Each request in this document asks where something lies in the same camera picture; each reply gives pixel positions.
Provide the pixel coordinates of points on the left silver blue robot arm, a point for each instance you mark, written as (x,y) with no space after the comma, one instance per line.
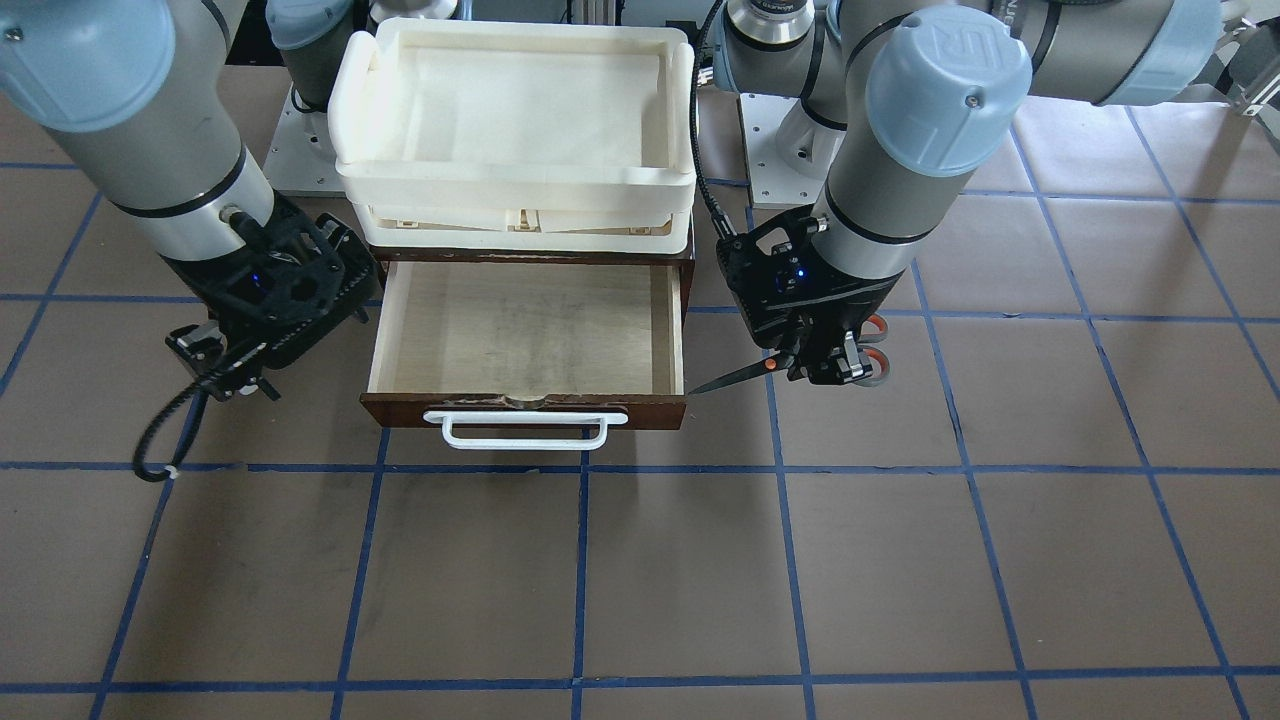
(921,93)

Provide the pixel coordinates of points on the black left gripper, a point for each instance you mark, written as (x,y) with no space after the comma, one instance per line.
(850,298)

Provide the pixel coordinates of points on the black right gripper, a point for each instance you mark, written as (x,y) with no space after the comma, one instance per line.
(203,292)

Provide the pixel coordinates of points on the light wooden drawer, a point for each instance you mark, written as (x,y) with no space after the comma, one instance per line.
(533,338)

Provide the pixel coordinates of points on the dark brown wooden cabinet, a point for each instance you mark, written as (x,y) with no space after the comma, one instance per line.
(683,261)

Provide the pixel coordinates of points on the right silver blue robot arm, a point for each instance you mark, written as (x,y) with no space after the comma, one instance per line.
(129,89)

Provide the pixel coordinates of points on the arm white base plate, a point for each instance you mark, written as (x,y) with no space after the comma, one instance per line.
(788,154)
(301,159)

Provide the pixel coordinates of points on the cream plastic bin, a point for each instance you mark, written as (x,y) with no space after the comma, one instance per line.
(502,136)

